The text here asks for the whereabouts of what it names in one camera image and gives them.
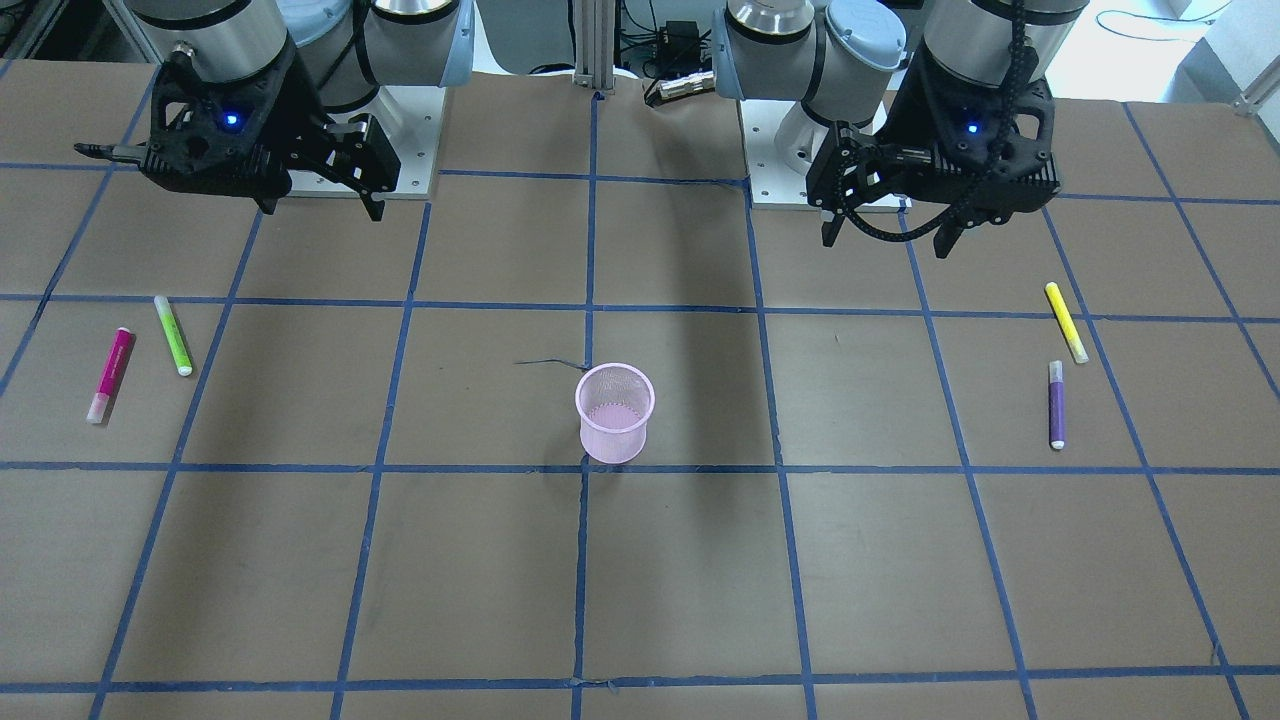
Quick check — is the pink mesh cup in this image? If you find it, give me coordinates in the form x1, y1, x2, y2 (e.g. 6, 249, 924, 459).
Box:
573, 363, 657, 465

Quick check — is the aluminium frame post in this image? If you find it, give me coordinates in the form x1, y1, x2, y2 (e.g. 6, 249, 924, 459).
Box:
570, 0, 618, 94

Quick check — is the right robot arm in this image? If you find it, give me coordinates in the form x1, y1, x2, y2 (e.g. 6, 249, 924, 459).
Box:
76, 1, 475, 222

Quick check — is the yellow highlighter pen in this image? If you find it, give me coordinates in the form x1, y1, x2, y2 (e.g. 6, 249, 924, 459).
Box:
1044, 281, 1089, 365

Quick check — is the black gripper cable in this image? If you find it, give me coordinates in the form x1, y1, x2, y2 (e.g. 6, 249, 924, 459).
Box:
838, 0, 1030, 243

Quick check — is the pink marker pen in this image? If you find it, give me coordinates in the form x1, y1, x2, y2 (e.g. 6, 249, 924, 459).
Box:
84, 327, 134, 425

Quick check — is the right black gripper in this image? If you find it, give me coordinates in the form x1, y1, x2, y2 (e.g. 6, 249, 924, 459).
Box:
74, 40, 401, 222

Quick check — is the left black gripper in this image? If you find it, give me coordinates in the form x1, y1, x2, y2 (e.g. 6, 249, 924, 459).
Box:
806, 47, 1061, 259

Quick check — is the purple marker pen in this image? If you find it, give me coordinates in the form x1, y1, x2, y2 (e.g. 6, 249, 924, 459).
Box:
1047, 360, 1068, 451

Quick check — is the green highlighter pen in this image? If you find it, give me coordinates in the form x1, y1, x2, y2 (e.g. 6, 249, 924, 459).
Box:
154, 295, 195, 377

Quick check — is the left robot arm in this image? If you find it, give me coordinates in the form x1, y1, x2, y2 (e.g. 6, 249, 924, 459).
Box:
710, 1, 1085, 259

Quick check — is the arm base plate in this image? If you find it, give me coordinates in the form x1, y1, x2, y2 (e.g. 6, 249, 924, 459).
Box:
326, 86, 447, 200
739, 100, 827, 211

